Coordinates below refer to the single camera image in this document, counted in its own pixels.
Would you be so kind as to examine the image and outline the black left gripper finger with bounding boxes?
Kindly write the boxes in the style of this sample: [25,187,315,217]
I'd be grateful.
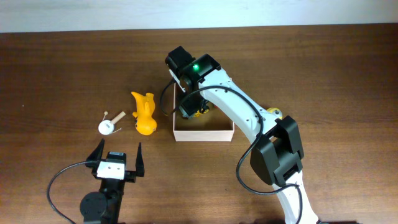
[135,143,145,177]
[86,139,105,161]

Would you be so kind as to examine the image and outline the yellow grey toy truck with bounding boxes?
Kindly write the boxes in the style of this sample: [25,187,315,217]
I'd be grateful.
[190,106,210,119]

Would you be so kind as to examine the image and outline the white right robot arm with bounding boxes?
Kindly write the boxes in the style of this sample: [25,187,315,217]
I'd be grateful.
[165,46,320,223]

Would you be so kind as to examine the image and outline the pink cardboard box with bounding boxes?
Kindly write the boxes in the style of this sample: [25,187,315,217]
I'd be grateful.
[172,82,235,142]

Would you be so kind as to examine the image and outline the orange rubber animal toy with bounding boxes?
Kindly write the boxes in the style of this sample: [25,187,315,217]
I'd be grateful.
[131,91,157,136]

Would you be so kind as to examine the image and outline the yellow one-eyed ball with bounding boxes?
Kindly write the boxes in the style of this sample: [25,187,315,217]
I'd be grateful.
[267,108,283,119]

